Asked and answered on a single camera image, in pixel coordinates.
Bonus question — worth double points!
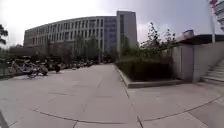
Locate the row of trees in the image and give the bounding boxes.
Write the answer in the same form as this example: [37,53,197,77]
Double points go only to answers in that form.
[33,34,116,65]

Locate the grey slab pavement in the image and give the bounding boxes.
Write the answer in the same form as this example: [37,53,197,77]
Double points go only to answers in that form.
[0,63,224,128]

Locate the concrete kerb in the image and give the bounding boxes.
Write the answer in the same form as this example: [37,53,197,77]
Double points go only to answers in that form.
[112,63,184,89]

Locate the large curved grey building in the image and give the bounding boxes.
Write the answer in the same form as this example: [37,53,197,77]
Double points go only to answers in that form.
[22,10,139,63]

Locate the row of parked bicycles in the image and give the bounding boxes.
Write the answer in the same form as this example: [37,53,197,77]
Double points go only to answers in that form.
[0,57,101,80]

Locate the concrete stairs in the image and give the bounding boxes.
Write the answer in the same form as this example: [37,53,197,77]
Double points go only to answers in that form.
[199,59,224,86]

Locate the pale pole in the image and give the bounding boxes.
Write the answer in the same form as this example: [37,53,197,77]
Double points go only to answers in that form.
[208,0,218,44]

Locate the tree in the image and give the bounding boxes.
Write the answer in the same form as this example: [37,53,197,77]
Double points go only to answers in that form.
[0,23,9,46]

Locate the grey concrete wall structure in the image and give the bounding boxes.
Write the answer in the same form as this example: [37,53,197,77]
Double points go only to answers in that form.
[169,33,224,84]

